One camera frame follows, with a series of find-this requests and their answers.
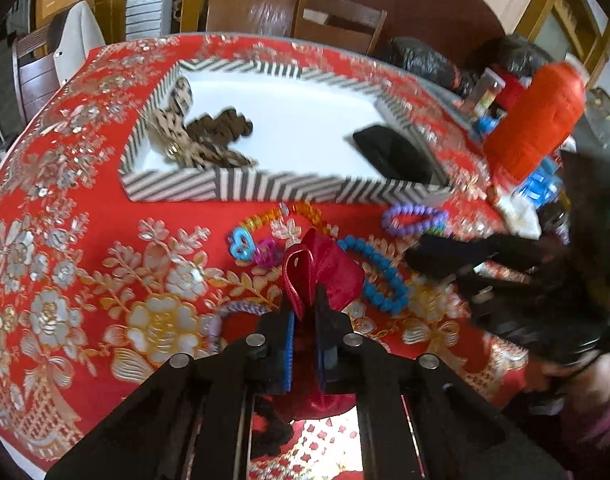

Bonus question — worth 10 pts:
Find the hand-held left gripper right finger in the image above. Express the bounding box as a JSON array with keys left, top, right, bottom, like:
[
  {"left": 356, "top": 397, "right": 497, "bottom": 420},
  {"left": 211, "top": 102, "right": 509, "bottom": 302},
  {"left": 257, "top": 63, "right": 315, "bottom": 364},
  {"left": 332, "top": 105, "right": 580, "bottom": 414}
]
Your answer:
[{"left": 312, "top": 284, "right": 570, "bottom": 480}]

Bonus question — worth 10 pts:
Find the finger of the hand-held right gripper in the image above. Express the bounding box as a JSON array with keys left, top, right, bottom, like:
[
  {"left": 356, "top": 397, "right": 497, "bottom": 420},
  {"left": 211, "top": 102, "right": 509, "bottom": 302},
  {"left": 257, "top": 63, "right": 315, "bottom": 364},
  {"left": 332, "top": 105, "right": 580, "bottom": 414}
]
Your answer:
[
  {"left": 405, "top": 232, "right": 548, "bottom": 281},
  {"left": 455, "top": 271, "right": 536, "bottom": 313}
]

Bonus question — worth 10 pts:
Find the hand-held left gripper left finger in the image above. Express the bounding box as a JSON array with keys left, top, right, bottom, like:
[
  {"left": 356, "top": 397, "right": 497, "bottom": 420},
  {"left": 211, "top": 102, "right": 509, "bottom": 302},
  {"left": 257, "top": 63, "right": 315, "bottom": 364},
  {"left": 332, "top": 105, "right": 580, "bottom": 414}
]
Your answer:
[{"left": 45, "top": 286, "right": 298, "bottom": 480}]

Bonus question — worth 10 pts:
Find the clear bead bracelet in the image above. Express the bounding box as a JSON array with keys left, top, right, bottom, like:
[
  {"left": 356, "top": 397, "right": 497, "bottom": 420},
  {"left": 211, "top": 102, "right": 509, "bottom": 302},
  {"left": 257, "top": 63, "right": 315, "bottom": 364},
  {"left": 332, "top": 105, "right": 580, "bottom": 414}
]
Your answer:
[{"left": 205, "top": 300, "right": 282, "bottom": 357}]

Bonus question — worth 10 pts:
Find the purple bead bracelet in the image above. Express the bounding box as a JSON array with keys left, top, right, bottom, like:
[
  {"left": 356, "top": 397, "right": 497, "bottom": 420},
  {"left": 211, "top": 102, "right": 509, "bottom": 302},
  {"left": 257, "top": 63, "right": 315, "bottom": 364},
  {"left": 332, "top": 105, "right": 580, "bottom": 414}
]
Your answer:
[{"left": 381, "top": 202, "right": 451, "bottom": 238}]

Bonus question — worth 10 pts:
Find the blue bead bracelet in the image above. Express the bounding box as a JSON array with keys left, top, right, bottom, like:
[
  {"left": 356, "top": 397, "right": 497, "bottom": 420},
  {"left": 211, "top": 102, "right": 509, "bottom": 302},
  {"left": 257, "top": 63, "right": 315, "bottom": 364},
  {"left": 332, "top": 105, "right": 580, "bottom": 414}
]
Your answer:
[{"left": 337, "top": 235, "right": 411, "bottom": 317}]

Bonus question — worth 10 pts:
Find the red satin hair bow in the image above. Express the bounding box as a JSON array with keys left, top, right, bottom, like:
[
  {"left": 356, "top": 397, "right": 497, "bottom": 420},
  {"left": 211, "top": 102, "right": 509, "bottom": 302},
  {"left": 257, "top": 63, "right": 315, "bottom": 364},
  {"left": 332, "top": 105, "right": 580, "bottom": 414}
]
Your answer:
[{"left": 272, "top": 227, "right": 367, "bottom": 422}]

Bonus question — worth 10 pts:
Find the pink hair clip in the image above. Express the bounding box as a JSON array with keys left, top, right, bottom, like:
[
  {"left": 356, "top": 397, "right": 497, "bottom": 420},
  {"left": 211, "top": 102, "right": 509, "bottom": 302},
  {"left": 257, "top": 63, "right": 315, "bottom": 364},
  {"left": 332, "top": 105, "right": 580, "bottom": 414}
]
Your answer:
[{"left": 252, "top": 237, "right": 282, "bottom": 269}]

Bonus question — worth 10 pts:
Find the blue hair clip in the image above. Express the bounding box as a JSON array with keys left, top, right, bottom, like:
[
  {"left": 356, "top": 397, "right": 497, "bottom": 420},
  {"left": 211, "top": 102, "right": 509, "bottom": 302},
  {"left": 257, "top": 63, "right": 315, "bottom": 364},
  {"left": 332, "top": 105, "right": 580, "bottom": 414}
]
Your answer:
[{"left": 228, "top": 227, "right": 258, "bottom": 262}]

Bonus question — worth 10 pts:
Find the black hair bow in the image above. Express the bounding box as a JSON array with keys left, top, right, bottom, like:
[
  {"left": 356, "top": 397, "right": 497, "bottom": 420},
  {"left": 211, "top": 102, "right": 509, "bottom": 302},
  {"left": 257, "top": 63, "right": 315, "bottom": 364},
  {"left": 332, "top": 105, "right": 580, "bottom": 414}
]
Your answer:
[{"left": 352, "top": 125, "right": 448, "bottom": 184}]

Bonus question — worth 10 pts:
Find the orange bead bracelet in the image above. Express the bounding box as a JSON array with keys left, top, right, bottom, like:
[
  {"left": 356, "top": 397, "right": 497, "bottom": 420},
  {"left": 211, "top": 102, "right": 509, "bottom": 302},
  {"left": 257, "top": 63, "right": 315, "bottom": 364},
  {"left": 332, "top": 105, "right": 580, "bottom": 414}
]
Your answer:
[{"left": 240, "top": 202, "right": 336, "bottom": 237}]

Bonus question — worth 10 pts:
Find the striped tray box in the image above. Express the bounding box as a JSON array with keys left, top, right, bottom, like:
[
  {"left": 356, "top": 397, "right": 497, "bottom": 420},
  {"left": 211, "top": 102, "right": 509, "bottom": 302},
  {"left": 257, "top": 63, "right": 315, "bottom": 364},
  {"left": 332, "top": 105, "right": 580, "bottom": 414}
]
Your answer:
[{"left": 118, "top": 57, "right": 456, "bottom": 206}]

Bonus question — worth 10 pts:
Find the dark brown scrunchie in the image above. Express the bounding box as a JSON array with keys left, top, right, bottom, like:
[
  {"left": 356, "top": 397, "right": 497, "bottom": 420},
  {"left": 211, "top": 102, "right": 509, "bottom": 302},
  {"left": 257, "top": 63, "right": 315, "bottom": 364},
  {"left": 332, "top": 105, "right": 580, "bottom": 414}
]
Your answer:
[{"left": 182, "top": 107, "right": 256, "bottom": 150}]

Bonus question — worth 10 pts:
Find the leopard print hair bow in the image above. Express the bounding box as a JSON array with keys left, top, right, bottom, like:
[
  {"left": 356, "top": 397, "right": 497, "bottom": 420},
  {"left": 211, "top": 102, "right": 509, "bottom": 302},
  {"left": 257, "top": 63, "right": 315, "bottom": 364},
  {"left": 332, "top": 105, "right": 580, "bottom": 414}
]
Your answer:
[{"left": 148, "top": 75, "right": 258, "bottom": 168}]

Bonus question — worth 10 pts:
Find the person's right forearm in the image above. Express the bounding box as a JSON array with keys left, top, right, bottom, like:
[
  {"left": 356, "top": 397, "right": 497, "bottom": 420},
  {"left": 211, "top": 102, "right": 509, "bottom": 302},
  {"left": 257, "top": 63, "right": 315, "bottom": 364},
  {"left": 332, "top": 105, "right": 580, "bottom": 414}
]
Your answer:
[{"left": 550, "top": 352, "right": 610, "bottom": 463}]

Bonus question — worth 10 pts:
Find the person's right hand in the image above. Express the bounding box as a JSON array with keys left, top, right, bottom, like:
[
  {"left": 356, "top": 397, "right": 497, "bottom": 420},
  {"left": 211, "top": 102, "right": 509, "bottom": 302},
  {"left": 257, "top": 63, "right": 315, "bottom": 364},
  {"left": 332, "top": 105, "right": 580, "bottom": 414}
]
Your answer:
[{"left": 522, "top": 357, "right": 568, "bottom": 403}]

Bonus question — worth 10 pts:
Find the white tissue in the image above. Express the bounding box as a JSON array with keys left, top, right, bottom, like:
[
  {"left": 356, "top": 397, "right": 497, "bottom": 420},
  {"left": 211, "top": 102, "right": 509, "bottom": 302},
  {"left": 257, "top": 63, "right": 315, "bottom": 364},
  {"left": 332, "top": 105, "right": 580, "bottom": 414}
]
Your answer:
[{"left": 499, "top": 194, "right": 542, "bottom": 239}]

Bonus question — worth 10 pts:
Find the clear snack jar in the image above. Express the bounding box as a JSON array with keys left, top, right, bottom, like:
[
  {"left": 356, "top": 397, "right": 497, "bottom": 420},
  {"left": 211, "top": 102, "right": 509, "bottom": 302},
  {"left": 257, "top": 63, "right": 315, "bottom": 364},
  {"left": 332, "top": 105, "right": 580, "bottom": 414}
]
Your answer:
[{"left": 466, "top": 67, "right": 502, "bottom": 117}]

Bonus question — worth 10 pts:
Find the red package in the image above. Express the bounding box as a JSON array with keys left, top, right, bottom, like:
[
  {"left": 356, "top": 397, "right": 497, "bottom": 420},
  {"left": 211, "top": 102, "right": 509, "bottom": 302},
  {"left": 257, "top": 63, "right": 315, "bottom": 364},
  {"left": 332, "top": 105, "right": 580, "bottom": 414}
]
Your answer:
[{"left": 496, "top": 72, "right": 530, "bottom": 111}]

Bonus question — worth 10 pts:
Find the black plastic bag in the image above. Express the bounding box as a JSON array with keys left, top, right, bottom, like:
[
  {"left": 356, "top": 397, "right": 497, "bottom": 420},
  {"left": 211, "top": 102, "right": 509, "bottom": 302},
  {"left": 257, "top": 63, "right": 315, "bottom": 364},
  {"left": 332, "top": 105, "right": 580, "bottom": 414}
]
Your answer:
[
  {"left": 477, "top": 34, "right": 556, "bottom": 81},
  {"left": 380, "top": 37, "right": 466, "bottom": 92}
]

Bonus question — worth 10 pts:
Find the red floral tablecloth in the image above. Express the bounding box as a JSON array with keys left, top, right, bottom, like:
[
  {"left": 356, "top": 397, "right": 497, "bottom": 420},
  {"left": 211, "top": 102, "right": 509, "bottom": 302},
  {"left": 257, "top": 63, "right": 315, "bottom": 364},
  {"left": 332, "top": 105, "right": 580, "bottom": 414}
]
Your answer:
[{"left": 0, "top": 32, "right": 536, "bottom": 480}]

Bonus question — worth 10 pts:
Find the dark round tabletop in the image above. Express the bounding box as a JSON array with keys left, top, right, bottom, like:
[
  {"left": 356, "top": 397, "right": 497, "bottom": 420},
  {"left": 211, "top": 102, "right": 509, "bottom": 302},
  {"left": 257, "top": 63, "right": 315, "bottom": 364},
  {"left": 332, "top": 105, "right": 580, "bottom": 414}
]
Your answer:
[{"left": 344, "top": 0, "right": 506, "bottom": 61}]

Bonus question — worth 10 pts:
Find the wooden slat chair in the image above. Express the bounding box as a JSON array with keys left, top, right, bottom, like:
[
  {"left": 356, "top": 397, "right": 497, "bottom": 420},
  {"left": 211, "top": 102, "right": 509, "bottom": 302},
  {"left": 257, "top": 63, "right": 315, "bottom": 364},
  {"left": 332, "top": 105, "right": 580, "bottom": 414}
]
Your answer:
[{"left": 291, "top": 0, "right": 389, "bottom": 57}]

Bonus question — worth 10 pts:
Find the brown leather chair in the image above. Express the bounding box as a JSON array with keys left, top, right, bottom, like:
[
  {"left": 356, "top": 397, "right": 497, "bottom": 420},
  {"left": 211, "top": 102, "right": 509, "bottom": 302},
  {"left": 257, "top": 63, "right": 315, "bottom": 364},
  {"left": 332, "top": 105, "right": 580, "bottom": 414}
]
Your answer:
[{"left": 205, "top": 0, "right": 300, "bottom": 40}]

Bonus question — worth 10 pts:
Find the dark wooden chair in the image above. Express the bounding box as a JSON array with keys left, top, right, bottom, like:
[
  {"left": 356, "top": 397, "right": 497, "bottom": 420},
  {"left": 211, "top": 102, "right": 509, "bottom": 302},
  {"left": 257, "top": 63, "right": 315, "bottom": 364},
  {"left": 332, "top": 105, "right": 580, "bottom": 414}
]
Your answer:
[{"left": 11, "top": 25, "right": 62, "bottom": 128}]

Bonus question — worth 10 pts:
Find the white jacket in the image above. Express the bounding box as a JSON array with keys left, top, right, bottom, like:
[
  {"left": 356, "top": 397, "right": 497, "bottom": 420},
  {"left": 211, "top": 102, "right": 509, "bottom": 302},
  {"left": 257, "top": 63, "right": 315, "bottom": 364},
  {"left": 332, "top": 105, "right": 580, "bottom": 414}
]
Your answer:
[{"left": 49, "top": 0, "right": 107, "bottom": 87}]

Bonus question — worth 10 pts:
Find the white slatted panel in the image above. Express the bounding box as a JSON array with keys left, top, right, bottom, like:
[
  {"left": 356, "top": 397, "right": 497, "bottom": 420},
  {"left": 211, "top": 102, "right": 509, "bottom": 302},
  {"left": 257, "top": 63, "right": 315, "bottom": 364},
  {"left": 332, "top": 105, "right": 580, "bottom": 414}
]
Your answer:
[{"left": 124, "top": 0, "right": 169, "bottom": 41}]

